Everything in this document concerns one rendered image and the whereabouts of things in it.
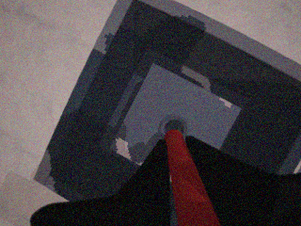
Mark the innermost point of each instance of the grey flat plate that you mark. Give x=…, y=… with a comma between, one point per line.
x=165, y=96

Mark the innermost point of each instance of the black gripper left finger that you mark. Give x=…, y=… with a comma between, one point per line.
x=143, y=201

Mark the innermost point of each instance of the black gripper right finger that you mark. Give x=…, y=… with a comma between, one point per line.
x=241, y=194

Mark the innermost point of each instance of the red peg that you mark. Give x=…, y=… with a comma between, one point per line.
x=193, y=205

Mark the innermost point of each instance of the dark grey open box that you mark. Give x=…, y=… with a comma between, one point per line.
x=78, y=163

